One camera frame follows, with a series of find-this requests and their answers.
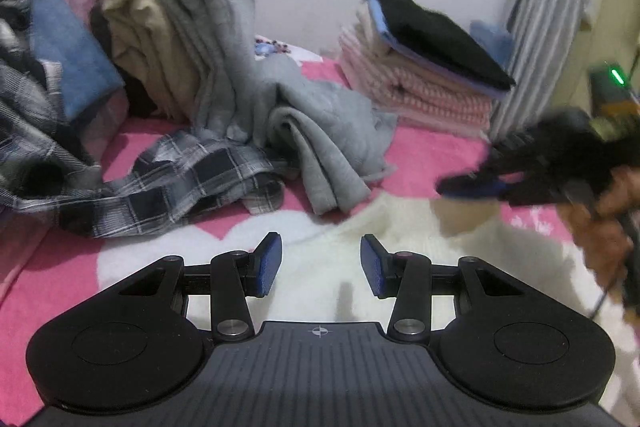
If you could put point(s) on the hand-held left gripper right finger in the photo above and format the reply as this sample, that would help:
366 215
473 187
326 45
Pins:
372 264

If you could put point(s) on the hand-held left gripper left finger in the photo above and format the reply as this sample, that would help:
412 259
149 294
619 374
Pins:
270 264

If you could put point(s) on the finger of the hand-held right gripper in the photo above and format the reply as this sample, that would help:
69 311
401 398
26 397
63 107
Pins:
475 188

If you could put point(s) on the white fuzzy sweater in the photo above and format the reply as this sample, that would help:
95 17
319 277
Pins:
450 267

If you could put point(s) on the stack of folded clothes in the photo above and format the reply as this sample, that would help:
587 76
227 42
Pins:
400 97

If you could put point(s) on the person's right hand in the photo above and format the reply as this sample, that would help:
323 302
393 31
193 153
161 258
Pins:
600 237

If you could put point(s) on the pink floral blanket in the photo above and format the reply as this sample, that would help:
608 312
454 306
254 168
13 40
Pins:
435 152

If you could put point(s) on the grey striped curtain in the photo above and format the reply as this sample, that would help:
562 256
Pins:
545 7

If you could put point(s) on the black white plaid shirt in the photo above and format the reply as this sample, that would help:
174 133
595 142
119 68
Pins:
150 187

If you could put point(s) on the grey quilted garment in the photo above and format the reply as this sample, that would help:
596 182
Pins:
325 122

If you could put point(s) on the black folded garment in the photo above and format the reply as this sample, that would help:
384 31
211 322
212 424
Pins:
440 37

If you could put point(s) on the grey sweatshirt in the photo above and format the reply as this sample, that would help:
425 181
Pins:
215 32

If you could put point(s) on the khaki pants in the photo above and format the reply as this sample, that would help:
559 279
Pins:
135 32

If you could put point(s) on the blue fleece garment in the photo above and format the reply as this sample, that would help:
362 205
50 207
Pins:
75 57

